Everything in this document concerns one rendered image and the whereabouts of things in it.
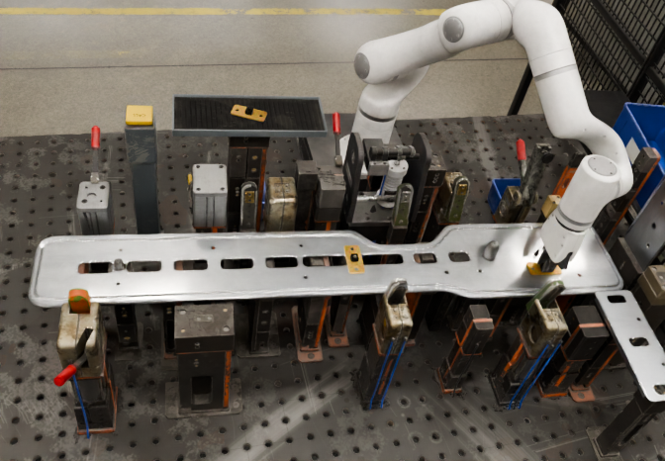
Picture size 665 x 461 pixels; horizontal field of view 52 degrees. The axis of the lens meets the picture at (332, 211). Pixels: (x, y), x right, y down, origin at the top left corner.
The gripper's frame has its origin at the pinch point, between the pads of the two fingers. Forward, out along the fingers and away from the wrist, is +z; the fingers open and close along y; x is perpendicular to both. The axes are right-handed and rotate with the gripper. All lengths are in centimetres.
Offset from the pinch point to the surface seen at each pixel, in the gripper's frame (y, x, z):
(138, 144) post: -35, -96, -6
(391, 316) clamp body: 14.4, -42.7, -1.7
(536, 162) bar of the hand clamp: -20.4, -0.3, -13.7
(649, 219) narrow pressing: -5.9, 26.5, -8.0
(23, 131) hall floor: -169, -160, 103
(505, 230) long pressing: -12.8, -5.7, 2.9
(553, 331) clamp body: 20.0, -6.8, -0.8
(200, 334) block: 16, -83, 0
